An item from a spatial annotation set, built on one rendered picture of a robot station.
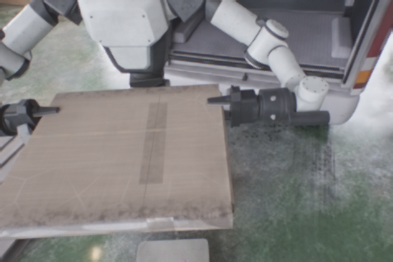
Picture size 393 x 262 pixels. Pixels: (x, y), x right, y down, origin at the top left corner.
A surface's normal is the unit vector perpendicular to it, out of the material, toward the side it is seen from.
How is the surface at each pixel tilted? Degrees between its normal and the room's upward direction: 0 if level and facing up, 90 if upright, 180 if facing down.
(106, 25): 91
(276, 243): 0
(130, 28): 91
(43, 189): 0
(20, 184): 0
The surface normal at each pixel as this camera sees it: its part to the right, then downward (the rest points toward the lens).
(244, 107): 0.00, 0.73
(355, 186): -0.07, -0.69
